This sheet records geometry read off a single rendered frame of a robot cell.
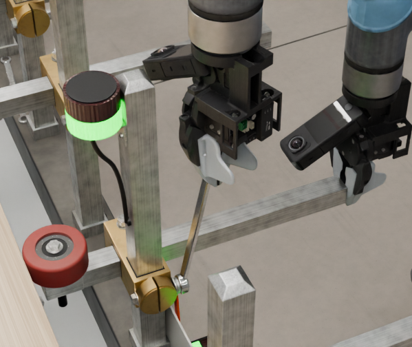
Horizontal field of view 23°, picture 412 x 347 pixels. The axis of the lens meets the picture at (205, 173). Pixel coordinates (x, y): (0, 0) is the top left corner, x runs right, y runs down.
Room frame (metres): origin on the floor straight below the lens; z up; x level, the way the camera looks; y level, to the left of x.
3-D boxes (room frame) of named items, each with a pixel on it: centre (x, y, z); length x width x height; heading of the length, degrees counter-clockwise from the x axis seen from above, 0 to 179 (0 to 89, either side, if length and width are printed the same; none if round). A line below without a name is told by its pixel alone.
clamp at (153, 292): (0.87, 0.09, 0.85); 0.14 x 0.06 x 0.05; 24
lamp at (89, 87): (0.83, 0.12, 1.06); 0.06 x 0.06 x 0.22; 24
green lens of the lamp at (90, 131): (0.83, 0.12, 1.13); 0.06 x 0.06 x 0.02
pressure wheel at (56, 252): (0.84, 0.19, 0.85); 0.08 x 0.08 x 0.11
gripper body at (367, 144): (1.02, -0.22, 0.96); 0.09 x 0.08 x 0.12; 114
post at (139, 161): (0.85, 0.08, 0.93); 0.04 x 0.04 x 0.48; 24
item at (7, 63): (1.41, 0.34, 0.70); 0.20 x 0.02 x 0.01; 18
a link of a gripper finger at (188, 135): (0.84, 0.01, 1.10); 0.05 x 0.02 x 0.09; 134
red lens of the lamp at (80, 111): (0.83, 0.12, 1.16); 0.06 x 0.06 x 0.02
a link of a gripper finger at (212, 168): (0.83, -0.01, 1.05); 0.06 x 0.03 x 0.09; 44
